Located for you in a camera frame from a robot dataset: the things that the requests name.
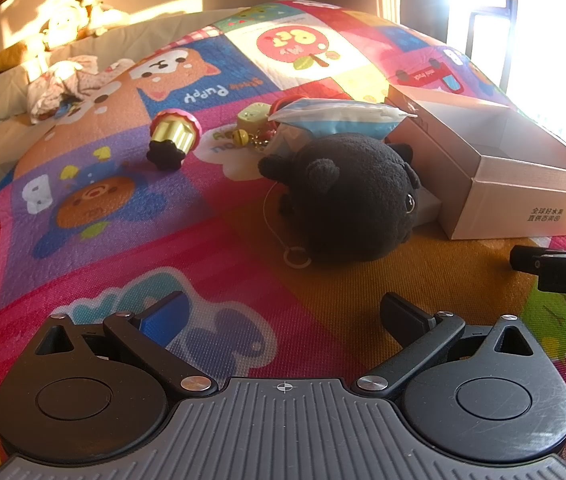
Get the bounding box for black plush toy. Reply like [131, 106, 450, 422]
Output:
[258, 133, 420, 262]

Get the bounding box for pink cardboard box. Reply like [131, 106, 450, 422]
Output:
[388, 86, 566, 240]

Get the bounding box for colourful cartoon play mat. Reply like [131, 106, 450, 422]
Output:
[0, 0, 566, 465]

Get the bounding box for pink gold cupcake toy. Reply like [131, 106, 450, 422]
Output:
[146, 108, 202, 171]

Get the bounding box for beige sofa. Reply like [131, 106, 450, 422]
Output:
[0, 8, 239, 181]

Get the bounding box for red round toy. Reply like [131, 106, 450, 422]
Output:
[255, 94, 301, 148]

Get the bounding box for crumpled white pink cloth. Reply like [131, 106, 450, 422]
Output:
[27, 55, 134, 124]

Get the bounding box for plush toys on sofa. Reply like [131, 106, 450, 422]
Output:
[40, 0, 130, 51]

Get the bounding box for yellow green plush keychain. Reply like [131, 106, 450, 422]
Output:
[232, 102, 271, 148]

